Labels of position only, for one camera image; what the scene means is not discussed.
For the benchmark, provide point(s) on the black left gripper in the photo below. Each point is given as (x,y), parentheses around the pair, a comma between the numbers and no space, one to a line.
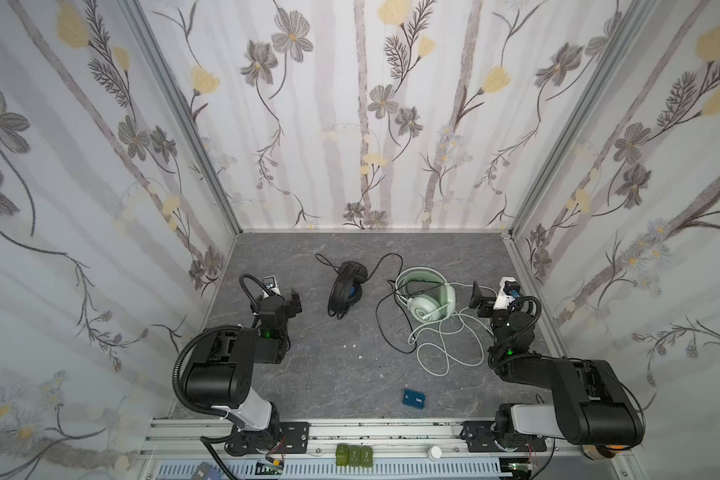
(289,304)

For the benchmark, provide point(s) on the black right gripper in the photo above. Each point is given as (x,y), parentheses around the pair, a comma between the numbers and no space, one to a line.
(486,306)

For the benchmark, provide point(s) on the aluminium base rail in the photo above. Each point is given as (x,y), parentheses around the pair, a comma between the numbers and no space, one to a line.
(400,452)

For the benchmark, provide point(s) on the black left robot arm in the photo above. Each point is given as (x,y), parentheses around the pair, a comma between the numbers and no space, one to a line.
(213,373)

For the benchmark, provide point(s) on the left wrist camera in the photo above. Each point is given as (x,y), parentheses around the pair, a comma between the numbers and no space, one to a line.
(270,286)

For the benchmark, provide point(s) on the mint green headphones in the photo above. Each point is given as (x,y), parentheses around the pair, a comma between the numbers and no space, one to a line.
(431,300)

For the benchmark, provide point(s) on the green terminal block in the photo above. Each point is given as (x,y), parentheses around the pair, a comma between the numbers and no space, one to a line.
(359,456)

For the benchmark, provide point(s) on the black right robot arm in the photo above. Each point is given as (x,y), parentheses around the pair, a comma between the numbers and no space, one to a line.
(589,405)

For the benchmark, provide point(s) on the white round cap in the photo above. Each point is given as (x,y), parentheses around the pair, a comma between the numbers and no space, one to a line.
(434,453)

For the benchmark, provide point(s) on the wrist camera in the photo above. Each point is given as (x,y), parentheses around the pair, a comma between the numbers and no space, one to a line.
(270,286)
(509,290)

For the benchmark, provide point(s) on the small blue block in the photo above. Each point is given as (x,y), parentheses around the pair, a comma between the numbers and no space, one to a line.
(414,399)

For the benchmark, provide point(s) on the black blue headphones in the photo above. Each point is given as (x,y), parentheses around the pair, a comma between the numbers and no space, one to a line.
(347,291)

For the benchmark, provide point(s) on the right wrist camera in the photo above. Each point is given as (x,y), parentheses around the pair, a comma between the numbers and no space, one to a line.
(509,290)

